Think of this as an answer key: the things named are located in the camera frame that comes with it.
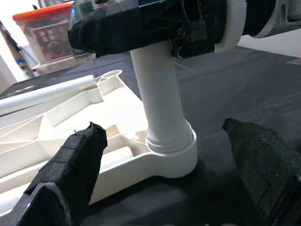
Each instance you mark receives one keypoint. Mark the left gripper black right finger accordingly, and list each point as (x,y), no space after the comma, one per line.
(265,169)

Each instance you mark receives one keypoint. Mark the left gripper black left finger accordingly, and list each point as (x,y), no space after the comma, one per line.
(65,176)

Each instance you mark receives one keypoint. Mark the grey cloth covered ledge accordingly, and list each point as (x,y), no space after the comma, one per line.
(58,66)

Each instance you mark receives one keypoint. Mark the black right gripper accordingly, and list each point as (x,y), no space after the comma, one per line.
(200,23)

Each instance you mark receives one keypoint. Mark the white plastic children table top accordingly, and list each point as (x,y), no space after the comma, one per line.
(164,164)

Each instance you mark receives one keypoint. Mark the shiny black plastic bag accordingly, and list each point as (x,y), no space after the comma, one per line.
(82,9)

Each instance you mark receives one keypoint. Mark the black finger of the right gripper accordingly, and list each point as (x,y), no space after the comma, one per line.
(113,30)

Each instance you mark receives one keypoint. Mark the clear box with orange lid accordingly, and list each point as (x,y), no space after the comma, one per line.
(51,42)

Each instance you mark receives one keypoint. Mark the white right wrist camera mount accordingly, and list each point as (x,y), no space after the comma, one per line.
(232,23)

